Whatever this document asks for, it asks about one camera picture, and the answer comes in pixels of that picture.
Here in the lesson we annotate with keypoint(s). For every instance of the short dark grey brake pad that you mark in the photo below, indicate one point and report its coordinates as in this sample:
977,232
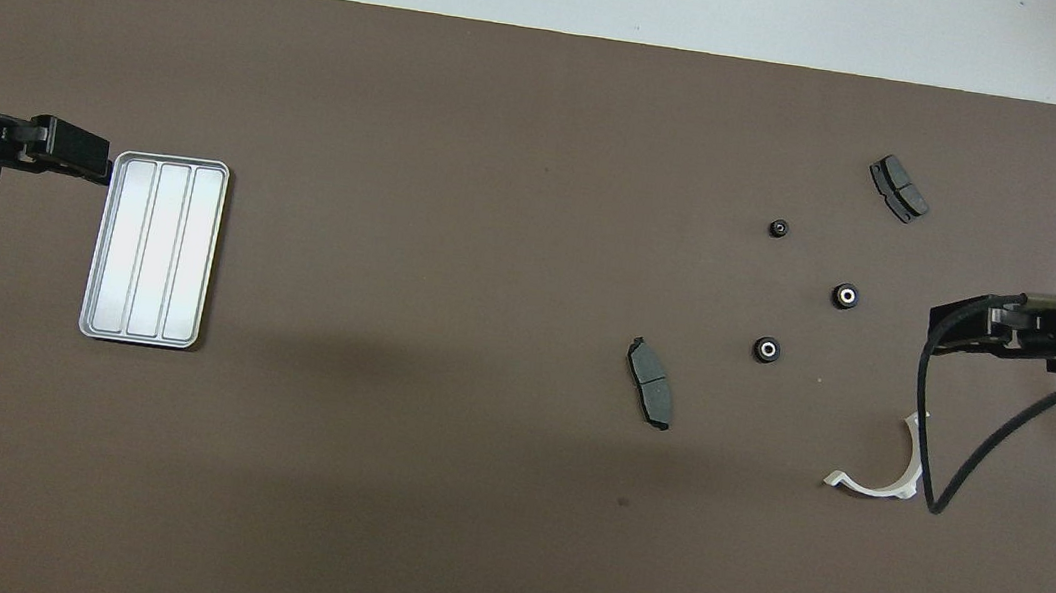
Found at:
899,188

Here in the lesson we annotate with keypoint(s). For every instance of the small black bearing gear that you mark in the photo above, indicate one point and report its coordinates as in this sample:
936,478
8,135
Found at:
778,229

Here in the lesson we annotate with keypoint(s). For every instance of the silver metal tray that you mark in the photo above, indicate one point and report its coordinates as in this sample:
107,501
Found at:
153,250

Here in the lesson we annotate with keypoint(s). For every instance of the white curved plastic bracket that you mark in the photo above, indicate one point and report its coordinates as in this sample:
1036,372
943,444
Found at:
867,487

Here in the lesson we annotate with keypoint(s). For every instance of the large black bearing gear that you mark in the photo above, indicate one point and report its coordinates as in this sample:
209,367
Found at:
766,350
845,296

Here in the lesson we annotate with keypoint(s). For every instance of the brown paper table mat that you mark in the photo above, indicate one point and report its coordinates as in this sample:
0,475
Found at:
496,232

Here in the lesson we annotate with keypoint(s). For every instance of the long dark grey brake pad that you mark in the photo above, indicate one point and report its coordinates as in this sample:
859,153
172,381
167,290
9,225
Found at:
651,377

